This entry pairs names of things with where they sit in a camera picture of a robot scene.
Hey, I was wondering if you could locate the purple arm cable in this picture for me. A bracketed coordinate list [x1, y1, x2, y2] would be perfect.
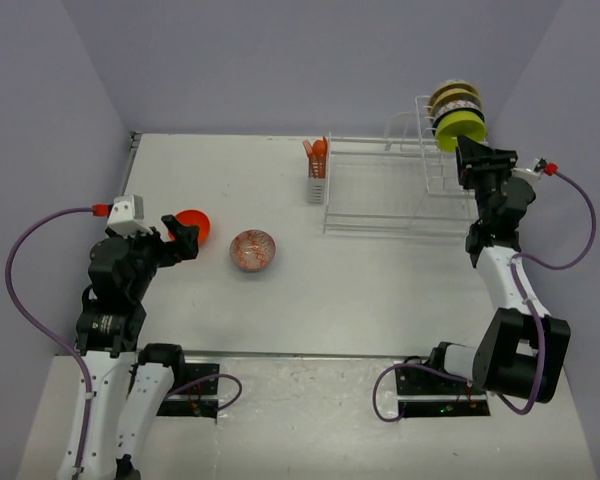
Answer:
[4, 203, 109, 471]
[494, 160, 597, 416]

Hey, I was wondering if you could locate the orange plastic spoon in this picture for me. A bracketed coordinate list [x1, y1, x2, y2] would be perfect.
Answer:
[312, 138, 328, 178]

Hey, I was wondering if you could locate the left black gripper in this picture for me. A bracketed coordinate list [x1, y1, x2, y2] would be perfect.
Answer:
[116, 213, 198, 299]

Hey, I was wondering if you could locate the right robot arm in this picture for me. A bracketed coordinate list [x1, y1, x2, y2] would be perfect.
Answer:
[426, 135, 571, 415]

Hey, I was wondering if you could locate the white wire dish rack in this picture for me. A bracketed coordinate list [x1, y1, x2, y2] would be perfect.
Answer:
[324, 96, 478, 239]

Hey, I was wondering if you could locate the white red patterned bowl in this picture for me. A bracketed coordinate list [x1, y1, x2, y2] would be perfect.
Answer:
[432, 98, 484, 128]

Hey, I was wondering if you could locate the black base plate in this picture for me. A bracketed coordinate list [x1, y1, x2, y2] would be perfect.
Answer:
[157, 363, 220, 419]
[395, 368, 491, 419]

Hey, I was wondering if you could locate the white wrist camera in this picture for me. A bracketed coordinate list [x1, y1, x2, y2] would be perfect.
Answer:
[107, 194, 149, 237]
[512, 158, 548, 185]

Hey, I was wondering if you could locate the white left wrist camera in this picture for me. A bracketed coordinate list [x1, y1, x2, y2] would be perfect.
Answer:
[107, 194, 149, 237]

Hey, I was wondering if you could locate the orange patterned ceramic bowl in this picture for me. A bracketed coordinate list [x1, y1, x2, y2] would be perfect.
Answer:
[229, 229, 276, 273]

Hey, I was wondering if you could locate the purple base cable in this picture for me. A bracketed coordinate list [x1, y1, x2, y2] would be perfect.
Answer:
[370, 362, 474, 425]
[167, 373, 243, 426]

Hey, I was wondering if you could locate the lime green plastic bowl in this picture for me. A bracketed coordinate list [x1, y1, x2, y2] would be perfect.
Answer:
[435, 110, 487, 153]

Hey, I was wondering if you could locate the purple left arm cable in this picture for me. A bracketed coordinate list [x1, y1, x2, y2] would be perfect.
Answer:
[4, 203, 109, 471]

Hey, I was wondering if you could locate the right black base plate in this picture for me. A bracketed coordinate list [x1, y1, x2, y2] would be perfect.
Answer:
[395, 368, 491, 419]

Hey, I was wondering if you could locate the orange plastic bowl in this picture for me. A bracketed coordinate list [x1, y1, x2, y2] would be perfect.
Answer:
[175, 209, 211, 245]

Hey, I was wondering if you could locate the white cutlery holder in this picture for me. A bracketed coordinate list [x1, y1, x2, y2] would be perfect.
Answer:
[307, 159, 327, 204]

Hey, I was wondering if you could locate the orange plastic fork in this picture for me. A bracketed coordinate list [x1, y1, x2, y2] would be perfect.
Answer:
[302, 140, 316, 162]

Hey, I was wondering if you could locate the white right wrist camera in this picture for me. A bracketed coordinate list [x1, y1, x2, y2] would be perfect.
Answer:
[512, 158, 548, 185]

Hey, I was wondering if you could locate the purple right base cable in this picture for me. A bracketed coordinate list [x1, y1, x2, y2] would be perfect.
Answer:
[370, 362, 474, 425]

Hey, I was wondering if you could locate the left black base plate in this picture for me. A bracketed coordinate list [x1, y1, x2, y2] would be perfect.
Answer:
[157, 363, 220, 419]

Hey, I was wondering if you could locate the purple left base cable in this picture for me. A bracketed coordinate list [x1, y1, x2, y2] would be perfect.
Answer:
[167, 373, 243, 426]

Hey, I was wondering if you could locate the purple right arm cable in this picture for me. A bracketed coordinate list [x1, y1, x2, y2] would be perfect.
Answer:
[494, 160, 597, 416]

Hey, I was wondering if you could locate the tan yellow rimmed bowl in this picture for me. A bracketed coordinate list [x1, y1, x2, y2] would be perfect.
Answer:
[429, 86, 482, 109]

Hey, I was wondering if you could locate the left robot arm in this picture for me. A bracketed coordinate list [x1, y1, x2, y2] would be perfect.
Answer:
[57, 215, 200, 479]

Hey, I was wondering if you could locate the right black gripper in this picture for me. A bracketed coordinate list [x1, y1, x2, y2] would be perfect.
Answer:
[455, 136, 519, 225]

